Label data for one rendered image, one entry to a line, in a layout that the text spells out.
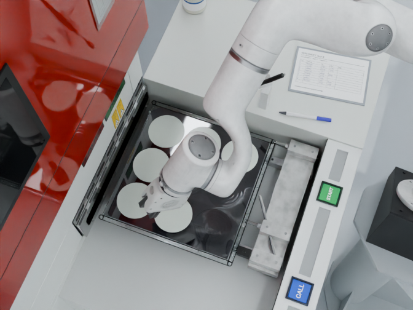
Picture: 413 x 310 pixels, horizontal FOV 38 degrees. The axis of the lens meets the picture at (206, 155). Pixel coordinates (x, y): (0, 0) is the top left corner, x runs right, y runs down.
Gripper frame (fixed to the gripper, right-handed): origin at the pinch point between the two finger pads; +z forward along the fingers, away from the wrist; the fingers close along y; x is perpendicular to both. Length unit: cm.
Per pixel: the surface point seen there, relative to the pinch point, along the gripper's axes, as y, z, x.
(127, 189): -1.1, 9.4, 10.5
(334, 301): 93, 63, -25
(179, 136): 14.7, 2.0, 20.9
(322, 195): 38.6, -16.2, -9.1
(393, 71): 154, 36, 64
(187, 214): 10.8, 3.9, -1.4
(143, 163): 4.3, 6.9, 16.4
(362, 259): 72, 16, -21
